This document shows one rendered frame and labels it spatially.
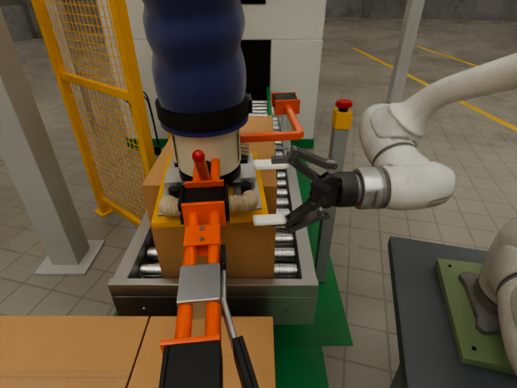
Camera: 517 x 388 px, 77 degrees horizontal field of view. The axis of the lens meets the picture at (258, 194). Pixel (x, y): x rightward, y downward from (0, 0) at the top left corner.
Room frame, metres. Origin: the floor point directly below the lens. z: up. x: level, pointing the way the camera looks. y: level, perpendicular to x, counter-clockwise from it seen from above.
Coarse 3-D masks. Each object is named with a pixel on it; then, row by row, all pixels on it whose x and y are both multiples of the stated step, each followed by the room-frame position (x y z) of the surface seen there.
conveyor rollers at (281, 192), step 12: (252, 108) 2.76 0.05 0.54; (264, 108) 2.76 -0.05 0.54; (276, 120) 2.49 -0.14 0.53; (276, 144) 2.04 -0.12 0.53; (288, 204) 1.32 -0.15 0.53; (276, 228) 1.14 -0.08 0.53; (276, 240) 1.05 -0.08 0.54; (288, 240) 1.05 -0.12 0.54; (156, 252) 0.97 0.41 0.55; (276, 252) 0.97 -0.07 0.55; (288, 252) 0.97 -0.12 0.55; (144, 264) 0.90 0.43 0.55; (156, 264) 0.90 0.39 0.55; (276, 264) 0.90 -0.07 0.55; (288, 264) 0.90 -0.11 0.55; (276, 276) 0.87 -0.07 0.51; (288, 276) 0.87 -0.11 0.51
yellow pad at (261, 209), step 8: (248, 152) 0.98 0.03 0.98; (240, 160) 0.88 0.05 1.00; (248, 160) 0.92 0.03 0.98; (256, 176) 0.83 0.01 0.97; (232, 184) 0.79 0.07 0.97; (240, 184) 0.78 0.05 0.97; (248, 184) 0.74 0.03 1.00; (256, 184) 0.78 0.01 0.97; (232, 192) 0.75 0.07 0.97; (240, 192) 0.74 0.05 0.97; (256, 192) 0.74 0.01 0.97; (264, 192) 0.75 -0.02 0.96; (264, 200) 0.71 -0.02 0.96; (256, 208) 0.67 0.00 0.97; (264, 208) 0.68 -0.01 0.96; (232, 216) 0.65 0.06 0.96; (240, 216) 0.65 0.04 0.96; (248, 216) 0.65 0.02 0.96
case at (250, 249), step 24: (264, 120) 1.35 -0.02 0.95; (168, 144) 1.10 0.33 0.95; (264, 144) 1.10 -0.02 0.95; (144, 192) 0.82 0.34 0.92; (168, 240) 0.82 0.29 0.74; (240, 240) 0.81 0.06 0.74; (264, 240) 0.81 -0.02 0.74; (168, 264) 0.82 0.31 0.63; (240, 264) 0.81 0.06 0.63; (264, 264) 0.81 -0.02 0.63
